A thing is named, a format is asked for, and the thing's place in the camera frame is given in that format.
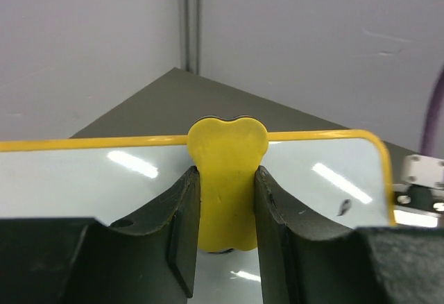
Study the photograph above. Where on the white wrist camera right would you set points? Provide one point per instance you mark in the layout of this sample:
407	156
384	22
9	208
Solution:
418	198

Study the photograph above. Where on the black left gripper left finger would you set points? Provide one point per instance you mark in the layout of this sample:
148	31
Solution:
148	256

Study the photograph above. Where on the yellow-framed whiteboard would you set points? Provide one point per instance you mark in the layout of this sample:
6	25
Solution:
343	174

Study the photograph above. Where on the yellow bone-shaped whiteboard eraser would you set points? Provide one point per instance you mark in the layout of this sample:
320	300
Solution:
227	154

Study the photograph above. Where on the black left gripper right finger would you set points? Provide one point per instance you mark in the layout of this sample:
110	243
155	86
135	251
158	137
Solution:
305	257

